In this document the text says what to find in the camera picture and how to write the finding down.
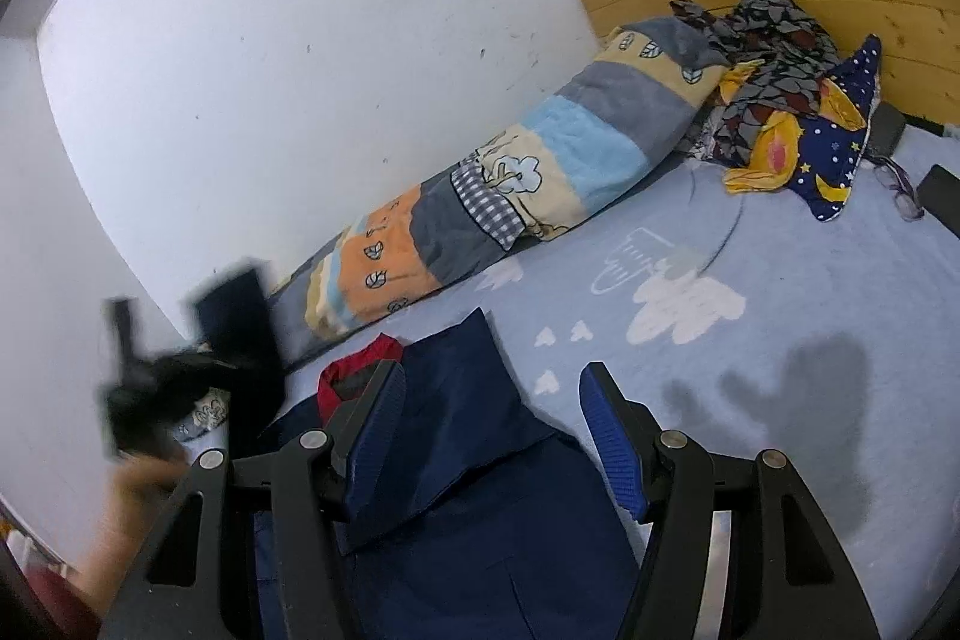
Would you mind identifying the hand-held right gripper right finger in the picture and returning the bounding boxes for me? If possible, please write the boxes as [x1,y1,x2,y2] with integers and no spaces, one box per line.
[579,361,882,640]

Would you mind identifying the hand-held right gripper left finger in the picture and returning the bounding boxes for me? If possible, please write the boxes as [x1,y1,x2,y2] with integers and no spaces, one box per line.
[97,359,410,640]

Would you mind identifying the navy blue jacket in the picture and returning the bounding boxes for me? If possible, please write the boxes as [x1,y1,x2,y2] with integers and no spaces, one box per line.
[193,265,647,640]

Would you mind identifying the person's left hand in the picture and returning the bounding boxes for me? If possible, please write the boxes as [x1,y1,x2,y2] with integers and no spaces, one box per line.
[111,449,192,525]

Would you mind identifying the light blue cloud bed sheet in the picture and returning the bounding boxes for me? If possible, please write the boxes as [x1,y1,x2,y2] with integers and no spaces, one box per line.
[161,122,960,640]

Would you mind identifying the red cloth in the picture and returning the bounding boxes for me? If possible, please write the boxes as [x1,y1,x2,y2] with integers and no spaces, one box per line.
[24,565,102,640]

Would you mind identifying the rolled patchwork blanket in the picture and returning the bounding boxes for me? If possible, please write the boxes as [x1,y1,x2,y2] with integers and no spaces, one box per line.
[172,16,734,444]

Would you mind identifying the navy star print pillow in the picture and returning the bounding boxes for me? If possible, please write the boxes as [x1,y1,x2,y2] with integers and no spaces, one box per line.
[722,34,884,225]

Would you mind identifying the eyeglasses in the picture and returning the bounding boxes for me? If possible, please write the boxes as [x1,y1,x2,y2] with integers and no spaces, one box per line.
[868,155,929,223]

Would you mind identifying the black object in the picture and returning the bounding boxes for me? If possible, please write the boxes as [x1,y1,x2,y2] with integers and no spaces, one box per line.
[919,162,960,230]

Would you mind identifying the dark grey object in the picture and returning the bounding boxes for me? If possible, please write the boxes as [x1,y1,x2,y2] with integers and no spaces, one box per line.
[874,104,910,163]

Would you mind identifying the leaf print cloth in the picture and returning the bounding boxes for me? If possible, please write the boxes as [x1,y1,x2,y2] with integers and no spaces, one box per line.
[670,0,845,169]

